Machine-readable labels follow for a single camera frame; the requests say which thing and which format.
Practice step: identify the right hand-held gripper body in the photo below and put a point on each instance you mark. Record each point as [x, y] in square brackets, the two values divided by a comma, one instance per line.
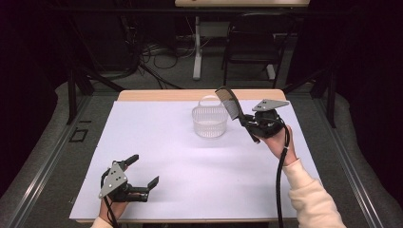
[269, 122]

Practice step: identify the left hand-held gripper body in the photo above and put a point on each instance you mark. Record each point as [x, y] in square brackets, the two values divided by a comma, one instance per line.
[114, 182]

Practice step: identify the black wide-tooth comb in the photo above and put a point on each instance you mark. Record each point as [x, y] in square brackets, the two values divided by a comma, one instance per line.
[233, 104]

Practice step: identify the white plastic basket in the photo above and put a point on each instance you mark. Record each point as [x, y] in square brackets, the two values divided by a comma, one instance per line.
[209, 122]

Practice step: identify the person's right hand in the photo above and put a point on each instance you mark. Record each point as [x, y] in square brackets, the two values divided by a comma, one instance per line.
[278, 145]

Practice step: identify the person's left hand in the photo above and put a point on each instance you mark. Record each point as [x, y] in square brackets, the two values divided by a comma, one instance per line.
[114, 210]

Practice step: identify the white table sheet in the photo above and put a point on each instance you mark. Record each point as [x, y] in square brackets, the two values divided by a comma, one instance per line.
[177, 164]

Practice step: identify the black metal stand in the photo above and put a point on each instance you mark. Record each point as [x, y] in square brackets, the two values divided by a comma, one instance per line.
[331, 95]
[72, 95]

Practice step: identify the wooden table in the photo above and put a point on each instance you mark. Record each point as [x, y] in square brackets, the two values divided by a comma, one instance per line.
[158, 94]

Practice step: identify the black chair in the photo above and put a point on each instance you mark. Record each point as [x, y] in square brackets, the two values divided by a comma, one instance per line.
[253, 41]

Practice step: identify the white-legged desk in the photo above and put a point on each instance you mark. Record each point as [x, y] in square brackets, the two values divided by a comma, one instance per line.
[198, 47]

